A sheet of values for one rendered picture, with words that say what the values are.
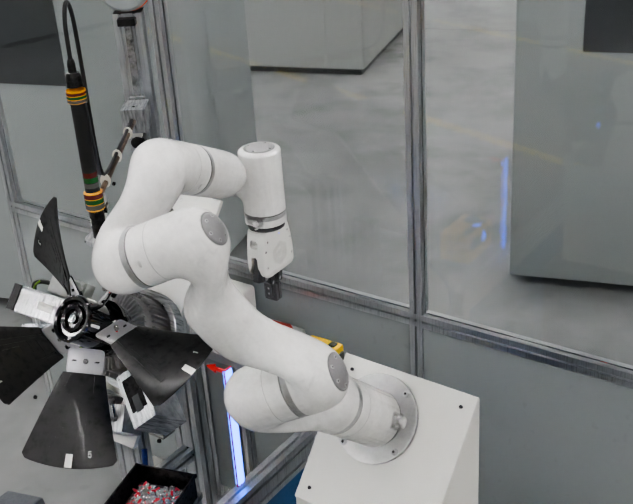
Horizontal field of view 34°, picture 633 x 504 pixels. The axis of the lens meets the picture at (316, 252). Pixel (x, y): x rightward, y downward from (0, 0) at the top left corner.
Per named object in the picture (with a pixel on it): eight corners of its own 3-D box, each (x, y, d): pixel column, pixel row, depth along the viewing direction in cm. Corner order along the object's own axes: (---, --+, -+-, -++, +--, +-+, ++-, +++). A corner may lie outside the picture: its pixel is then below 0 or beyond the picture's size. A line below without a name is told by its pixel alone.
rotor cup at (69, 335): (74, 348, 263) (38, 338, 252) (93, 295, 265) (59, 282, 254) (114, 363, 256) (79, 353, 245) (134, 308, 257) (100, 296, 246)
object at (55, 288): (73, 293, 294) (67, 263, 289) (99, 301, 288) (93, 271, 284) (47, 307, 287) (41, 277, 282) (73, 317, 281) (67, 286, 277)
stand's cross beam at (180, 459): (185, 455, 310) (183, 444, 308) (195, 459, 308) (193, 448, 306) (142, 490, 296) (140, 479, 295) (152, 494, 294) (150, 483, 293)
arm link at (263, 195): (232, 213, 204) (273, 219, 200) (225, 151, 198) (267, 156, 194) (253, 197, 210) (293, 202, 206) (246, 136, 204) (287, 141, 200)
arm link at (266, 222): (268, 221, 199) (269, 235, 201) (294, 204, 206) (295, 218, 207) (234, 214, 204) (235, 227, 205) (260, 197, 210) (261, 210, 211)
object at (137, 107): (129, 124, 298) (125, 96, 294) (153, 123, 298) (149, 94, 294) (123, 136, 289) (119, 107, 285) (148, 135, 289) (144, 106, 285)
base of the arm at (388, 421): (426, 380, 212) (388, 362, 196) (408, 472, 208) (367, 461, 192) (347, 368, 222) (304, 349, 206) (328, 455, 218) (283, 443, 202)
